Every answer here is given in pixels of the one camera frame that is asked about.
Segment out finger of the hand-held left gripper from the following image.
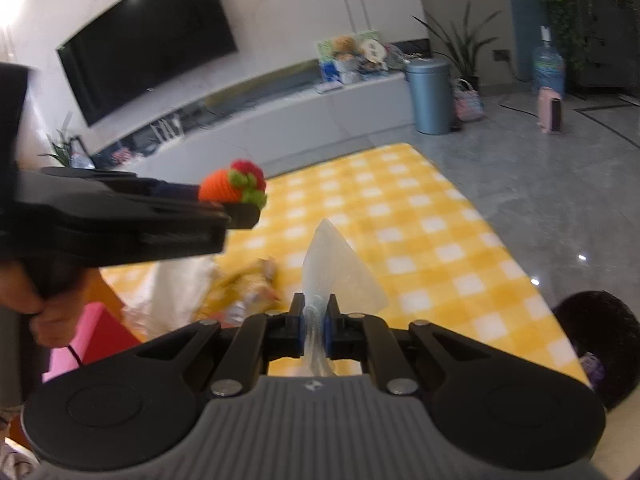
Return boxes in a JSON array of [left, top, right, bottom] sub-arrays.
[[40, 166, 202, 202], [62, 194, 262, 267]]

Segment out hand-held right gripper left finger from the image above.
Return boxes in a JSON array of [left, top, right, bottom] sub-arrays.
[[134, 292, 307, 399]]

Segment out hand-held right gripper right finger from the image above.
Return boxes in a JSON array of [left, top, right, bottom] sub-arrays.
[[324, 294, 492, 397]]

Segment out orange crocheted carrot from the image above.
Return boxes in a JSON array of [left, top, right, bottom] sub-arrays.
[[198, 158, 269, 209]]

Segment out clear plastic bag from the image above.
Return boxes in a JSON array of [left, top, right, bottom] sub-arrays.
[[299, 218, 389, 377]]

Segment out yellow soft cloth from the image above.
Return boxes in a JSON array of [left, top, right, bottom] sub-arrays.
[[197, 258, 282, 322]]

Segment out person's left hand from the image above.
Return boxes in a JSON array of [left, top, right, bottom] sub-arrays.
[[0, 259, 97, 349]]

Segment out white router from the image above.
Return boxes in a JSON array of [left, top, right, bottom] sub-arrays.
[[149, 114, 184, 145]]

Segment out small green houseplant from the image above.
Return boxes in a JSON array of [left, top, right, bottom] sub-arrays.
[[41, 114, 97, 170]]

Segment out yellow checkered blanket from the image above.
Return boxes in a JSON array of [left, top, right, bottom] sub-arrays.
[[99, 142, 592, 387]]

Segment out white television console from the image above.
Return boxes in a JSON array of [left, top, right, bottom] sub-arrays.
[[91, 57, 422, 175]]

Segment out black flat television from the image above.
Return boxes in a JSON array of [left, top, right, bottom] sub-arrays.
[[56, 0, 239, 128]]

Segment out pink box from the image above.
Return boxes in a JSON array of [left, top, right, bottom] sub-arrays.
[[43, 304, 144, 384]]

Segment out blue-grey pedal trash bin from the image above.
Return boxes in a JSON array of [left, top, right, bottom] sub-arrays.
[[404, 57, 455, 135]]

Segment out pastel woven basket bag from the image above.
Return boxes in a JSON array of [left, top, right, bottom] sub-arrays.
[[452, 78, 485, 122]]

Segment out black lined waste bin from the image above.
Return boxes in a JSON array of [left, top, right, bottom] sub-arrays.
[[553, 289, 633, 412]]

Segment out pink space heater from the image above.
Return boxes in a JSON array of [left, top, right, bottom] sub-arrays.
[[536, 87, 564, 135]]

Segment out potted long-leaf plant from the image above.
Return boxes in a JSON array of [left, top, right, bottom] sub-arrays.
[[412, 1, 504, 92]]

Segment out blue water jug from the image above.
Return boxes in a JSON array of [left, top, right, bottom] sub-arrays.
[[530, 25, 566, 97]]

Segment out dark grey cabinet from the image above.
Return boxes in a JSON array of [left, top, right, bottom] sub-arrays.
[[569, 0, 637, 95]]

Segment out black power cable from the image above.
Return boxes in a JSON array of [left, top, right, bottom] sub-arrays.
[[499, 94, 542, 117]]

